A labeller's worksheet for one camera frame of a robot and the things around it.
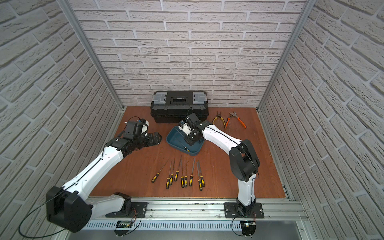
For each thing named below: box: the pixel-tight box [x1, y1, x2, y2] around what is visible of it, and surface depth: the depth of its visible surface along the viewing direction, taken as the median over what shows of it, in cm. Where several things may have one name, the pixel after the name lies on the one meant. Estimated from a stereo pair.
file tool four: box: [174, 155, 182, 182], surface depth 85 cm
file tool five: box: [180, 159, 185, 188], surface depth 84 cm
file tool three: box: [169, 157, 176, 186], surface depth 85 cm
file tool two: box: [166, 160, 172, 190], surface depth 83 cm
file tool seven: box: [189, 158, 195, 187], surface depth 85 cm
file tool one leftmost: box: [151, 159, 170, 184], surface depth 85 cm
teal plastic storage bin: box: [166, 126, 205, 156], surface depth 96 cm
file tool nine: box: [198, 161, 206, 187], surface depth 84 cm
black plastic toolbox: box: [150, 90, 209, 124], surface depth 102 cm
